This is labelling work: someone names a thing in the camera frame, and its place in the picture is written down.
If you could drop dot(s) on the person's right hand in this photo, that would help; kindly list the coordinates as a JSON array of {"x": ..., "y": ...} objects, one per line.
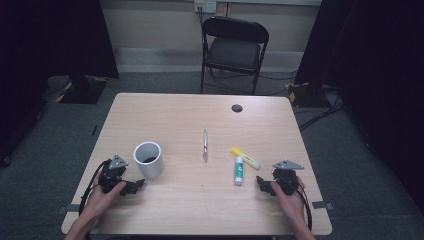
[{"x": 289, "y": 203}]

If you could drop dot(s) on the person's left hand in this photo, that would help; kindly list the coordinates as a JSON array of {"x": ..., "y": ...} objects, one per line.
[{"x": 101, "y": 200}]

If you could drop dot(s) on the silver pen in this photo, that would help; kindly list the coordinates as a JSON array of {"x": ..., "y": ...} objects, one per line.
[{"x": 205, "y": 146}]

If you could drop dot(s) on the black stand base yellow tape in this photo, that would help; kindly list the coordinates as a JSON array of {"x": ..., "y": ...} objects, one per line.
[
  {"x": 305, "y": 95},
  {"x": 83, "y": 91}
]

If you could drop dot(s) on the black folding chair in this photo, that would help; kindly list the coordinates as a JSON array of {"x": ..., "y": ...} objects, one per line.
[{"x": 233, "y": 50}]

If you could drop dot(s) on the white cup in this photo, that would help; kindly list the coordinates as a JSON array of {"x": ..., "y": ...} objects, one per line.
[{"x": 149, "y": 160}]

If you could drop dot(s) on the white glue stick green label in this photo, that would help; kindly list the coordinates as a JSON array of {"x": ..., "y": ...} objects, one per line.
[{"x": 238, "y": 171}]

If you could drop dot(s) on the small black floor strip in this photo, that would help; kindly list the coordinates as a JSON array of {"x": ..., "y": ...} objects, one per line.
[{"x": 94, "y": 130}]

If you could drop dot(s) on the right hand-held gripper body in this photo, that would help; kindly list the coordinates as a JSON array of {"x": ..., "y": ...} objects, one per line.
[{"x": 286, "y": 178}]

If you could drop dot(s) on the yellow highlighter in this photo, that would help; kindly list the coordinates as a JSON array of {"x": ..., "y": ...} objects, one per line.
[{"x": 245, "y": 158}]

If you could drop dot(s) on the grey tape strip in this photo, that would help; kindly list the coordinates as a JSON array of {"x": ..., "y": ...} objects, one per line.
[
  {"x": 71, "y": 208},
  {"x": 322, "y": 205}
]

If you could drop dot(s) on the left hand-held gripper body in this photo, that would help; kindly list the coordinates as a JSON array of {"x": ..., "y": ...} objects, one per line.
[{"x": 112, "y": 173}]

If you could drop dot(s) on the black curtain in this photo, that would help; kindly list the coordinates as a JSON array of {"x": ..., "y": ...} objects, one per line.
[
  {"x": 50, "y": 50},
  {"x": 373, "y": 83}
]

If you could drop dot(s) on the white wall socket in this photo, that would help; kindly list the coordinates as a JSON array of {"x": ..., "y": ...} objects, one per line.
[{"x": 205, "y": 6}]

